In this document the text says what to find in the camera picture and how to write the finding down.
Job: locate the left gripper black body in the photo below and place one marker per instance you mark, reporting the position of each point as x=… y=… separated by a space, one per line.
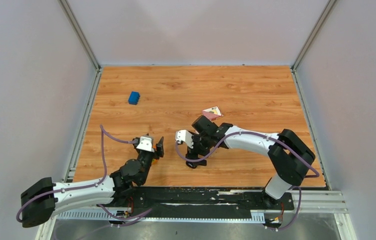
x=147 y=159

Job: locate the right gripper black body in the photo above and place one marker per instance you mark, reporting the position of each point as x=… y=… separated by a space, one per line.
x=201 y=146

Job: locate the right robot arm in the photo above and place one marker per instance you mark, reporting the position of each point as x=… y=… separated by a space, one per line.
x=291 y=158

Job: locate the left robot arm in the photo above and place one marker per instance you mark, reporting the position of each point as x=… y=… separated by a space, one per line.
x=46 y=198

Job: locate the orange green toy block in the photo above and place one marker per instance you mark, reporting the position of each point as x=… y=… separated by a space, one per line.
x=157 y=153

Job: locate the red pink small box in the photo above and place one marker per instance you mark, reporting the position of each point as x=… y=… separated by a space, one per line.
x=212 y=113

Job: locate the blue toy block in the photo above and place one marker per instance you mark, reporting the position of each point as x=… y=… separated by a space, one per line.
x=134 y=98

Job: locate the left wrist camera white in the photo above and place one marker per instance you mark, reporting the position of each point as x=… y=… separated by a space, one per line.
x=145 y=143

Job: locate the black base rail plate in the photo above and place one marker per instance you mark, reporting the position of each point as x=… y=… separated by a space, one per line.
x=201 y=202

